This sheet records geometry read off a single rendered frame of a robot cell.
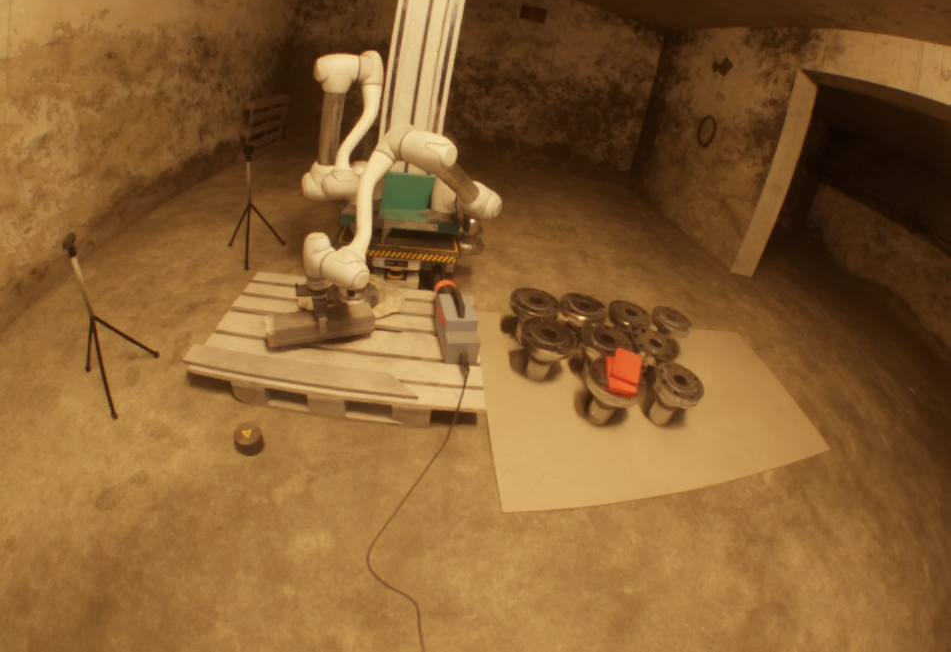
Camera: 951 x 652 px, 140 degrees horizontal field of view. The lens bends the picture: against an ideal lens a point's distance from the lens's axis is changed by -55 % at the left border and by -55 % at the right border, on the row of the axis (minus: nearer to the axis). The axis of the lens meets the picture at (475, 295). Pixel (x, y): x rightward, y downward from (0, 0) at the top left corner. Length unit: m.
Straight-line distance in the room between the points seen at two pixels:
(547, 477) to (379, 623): 0.79
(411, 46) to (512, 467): 2.05
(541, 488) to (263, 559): 0.97
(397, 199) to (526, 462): 1.53
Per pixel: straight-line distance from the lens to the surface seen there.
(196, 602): 1.36
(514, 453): 1.54
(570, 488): 1.52
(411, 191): 2.23
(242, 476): 1.48
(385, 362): 1.59
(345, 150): 1.79
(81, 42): 3.37
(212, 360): 1.67
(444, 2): 2.26
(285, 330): 1.57
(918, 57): 4.09
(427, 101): 2.22
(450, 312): 1.62
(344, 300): 1.85
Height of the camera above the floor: 1.21
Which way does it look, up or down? 31 degrees down
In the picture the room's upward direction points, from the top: 11 degrees clockwise
